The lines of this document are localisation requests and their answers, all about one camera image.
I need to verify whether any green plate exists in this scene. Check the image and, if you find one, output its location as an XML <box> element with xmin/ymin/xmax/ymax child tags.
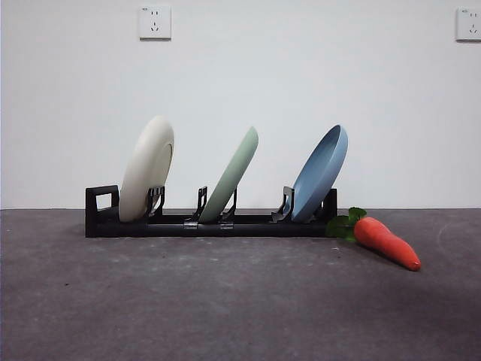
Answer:
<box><xmin>198</xmin><ymin>126</ymin><xmax>260</xmax><ymax>223</ymax></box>

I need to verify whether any orange carrot with green leaves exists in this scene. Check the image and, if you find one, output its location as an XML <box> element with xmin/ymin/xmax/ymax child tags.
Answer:
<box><xmin>325</xmin><ymin>206</ymin><xmax>422</xmax><ymax>272</ymax></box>

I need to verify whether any black plate rack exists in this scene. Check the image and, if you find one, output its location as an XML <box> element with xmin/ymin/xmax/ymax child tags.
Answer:
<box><xmin>84</xmin><ymin>184</ymin><xmax>338</xmax><ymax>238</ymax></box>

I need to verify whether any blue plate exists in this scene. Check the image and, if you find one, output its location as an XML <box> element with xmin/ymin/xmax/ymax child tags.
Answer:
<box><xmin>291</xmin><ymin>124</ymin><xmax>349</xmax><ymax>223</ymax></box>

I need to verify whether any cream plate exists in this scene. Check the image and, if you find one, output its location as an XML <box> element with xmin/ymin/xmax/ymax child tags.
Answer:
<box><xmin>119</xmin><ymin>115</ymin><xmax>176</xmax><ymax>223</ymax></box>

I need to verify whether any white wall socket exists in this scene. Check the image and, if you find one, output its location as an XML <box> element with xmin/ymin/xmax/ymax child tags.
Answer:
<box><xmin>455</xmin><ymin>7</ymin><xmax>481</xmax><ymax>42</ymax></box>
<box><xmin>139</xmin><ymin>5</ymin><xmax>172</xmax><ymax>41</ymax></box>

